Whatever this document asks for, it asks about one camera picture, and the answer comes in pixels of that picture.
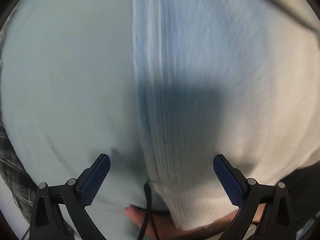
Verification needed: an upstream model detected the teal bed sheet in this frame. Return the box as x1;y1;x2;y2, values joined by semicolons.
1;0;149;239

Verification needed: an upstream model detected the white blue knit sweater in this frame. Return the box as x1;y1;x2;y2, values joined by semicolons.
132;0;319;230

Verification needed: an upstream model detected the black cable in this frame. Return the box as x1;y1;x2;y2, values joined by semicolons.
137;182;161;240

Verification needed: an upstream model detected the dark plaid garment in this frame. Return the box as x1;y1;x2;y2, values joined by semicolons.
0;125;37;222

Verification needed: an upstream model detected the person's left hand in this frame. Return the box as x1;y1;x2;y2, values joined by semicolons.
125;204;226;240

